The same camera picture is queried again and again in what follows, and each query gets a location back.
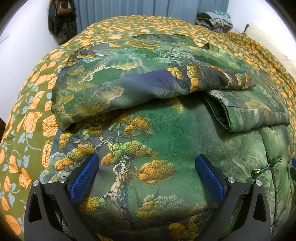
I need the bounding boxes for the blue curtain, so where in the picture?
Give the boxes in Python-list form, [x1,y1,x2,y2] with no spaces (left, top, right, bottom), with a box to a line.
[75,0,229,33]

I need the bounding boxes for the dark hanging clothes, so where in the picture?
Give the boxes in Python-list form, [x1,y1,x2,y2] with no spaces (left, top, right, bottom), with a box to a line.
[48,0,78,45]

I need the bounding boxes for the orange floral quilt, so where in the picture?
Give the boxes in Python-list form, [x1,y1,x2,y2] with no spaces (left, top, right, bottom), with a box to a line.
[0,15,296,241]

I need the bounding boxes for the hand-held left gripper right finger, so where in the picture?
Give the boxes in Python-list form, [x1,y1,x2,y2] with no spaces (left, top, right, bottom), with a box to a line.
[195,155,272,241]

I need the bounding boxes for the green landscape print jacket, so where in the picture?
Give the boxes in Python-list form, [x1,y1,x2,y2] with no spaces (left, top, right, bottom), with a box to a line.
[44,34,296,241]

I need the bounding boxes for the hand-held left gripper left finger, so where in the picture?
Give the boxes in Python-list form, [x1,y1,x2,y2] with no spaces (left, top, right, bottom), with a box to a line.
[23,153,100,241]

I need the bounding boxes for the brown shoulder bag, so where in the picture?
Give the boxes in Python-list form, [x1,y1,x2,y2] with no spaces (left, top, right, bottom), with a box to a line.
[55,0,73,16]

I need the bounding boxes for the pile of clothes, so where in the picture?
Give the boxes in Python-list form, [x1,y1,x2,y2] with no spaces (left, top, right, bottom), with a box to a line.
[195,10,233,33]

